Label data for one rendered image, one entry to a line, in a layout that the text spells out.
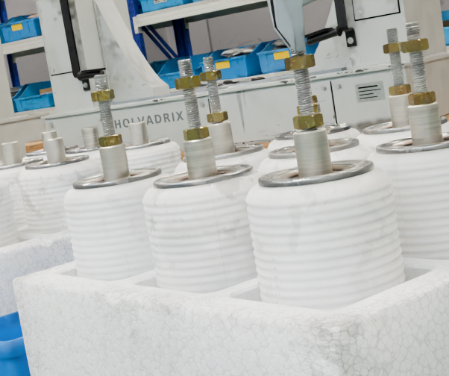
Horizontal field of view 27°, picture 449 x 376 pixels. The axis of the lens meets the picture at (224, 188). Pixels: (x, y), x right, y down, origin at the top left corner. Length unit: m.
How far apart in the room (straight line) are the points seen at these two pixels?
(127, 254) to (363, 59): 2.15
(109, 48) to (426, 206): 2.91
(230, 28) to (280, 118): 7.65
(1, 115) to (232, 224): 3.49
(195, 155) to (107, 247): 0.12
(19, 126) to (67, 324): 3.44
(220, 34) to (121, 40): 7.15
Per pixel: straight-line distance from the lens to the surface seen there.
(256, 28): 10.38
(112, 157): 0.78
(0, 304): 1.01
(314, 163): 0.60
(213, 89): 0.86
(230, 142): 0.86
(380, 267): 0.59
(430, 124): 0.69
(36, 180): 1.08
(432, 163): 0.65
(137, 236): 0.76
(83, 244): 0.77
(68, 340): 0.77
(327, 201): 0.57
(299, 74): 0.60
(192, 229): 0.66
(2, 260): 1.00
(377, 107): 2.78
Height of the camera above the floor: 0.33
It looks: 7 degrees down
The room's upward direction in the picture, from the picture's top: 9 degrees counter-clockwise
